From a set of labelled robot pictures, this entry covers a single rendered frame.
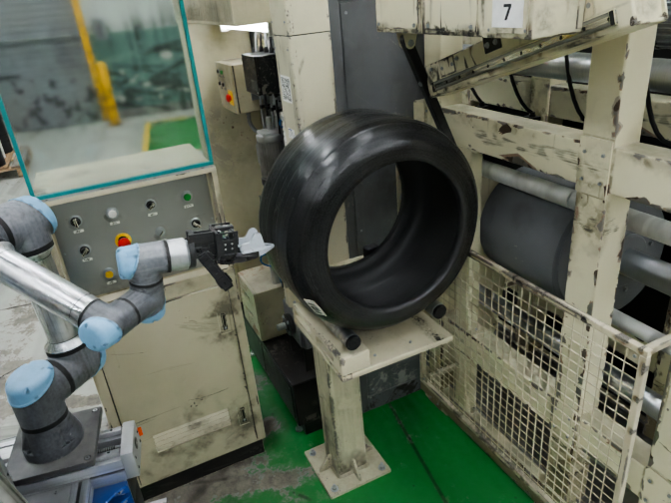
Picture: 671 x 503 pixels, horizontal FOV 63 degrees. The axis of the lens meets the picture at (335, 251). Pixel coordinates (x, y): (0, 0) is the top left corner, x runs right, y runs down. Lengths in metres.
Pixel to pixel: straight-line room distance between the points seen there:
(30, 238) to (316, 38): 0.90
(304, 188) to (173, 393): 1.15
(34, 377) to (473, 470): 1.62
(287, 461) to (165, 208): 1.18
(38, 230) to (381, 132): 0.87
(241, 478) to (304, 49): 1.68
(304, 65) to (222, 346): 1.08
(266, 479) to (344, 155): 1.52
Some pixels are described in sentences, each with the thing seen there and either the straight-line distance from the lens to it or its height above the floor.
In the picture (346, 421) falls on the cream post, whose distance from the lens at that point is 2.19.
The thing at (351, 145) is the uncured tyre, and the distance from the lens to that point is 1.29.
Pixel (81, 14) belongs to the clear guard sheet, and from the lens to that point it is 1.79.
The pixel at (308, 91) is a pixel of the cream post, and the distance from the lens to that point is 1.62.
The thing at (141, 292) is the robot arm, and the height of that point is 1.18.
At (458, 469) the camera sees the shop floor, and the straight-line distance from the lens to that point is 2.40.
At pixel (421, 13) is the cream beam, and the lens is 1.50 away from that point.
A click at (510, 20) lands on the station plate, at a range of 1.24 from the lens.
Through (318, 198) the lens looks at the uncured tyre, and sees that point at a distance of 1.27.
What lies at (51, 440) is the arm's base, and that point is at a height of 0.77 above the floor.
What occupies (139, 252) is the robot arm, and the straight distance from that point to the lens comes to 1.29.
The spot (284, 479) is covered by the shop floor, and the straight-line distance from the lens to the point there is 2.41.
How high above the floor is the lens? 1.76
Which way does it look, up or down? 26 degrees down
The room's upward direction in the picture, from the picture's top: 5 degrees counter-clockwise
